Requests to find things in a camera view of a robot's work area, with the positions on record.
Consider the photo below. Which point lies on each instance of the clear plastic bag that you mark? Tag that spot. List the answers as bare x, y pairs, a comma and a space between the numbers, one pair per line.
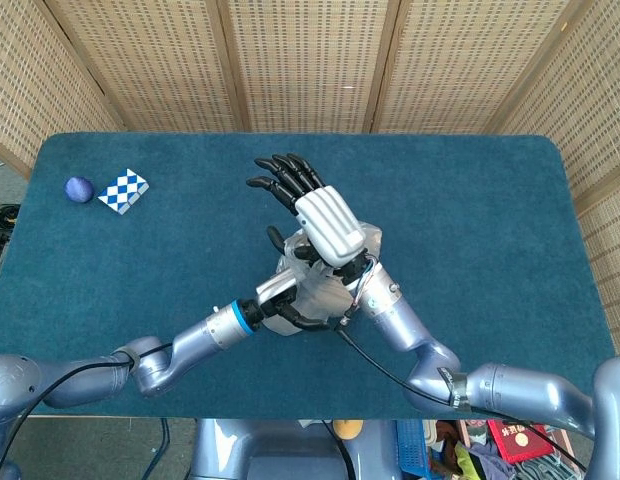
320, 295

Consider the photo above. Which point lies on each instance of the red book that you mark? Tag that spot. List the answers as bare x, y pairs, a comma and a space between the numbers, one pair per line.
515, 440

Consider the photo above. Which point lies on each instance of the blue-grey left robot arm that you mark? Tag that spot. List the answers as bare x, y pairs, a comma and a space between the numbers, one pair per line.
200, 335

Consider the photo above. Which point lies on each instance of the dark blue ball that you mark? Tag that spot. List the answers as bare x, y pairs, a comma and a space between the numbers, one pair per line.
79, 189

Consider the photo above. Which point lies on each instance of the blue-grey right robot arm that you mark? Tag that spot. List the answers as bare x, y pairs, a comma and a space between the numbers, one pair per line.
405, 325

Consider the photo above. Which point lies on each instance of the purple and yellow cloth pile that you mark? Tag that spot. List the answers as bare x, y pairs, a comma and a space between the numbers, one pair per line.
485, 460

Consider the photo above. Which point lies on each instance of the yellow orange round object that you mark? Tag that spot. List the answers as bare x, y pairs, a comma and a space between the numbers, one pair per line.
347, 429

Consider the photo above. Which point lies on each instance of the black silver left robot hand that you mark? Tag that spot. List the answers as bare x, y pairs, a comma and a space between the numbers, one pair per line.
275, 287

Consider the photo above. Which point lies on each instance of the blue white checkered puzzle block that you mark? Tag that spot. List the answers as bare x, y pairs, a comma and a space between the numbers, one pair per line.
124, 192

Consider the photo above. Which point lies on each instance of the blue-grey robot torso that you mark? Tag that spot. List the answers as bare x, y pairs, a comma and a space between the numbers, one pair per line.
270, 450

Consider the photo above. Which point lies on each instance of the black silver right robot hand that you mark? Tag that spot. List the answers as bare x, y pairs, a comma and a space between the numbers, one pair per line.
327, 222

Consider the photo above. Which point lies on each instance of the blue plastic basket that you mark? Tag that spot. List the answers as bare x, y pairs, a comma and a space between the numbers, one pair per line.
410, 445

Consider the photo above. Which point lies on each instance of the woven wooden folding screen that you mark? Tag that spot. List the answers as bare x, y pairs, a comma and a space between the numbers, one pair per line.
310, 60

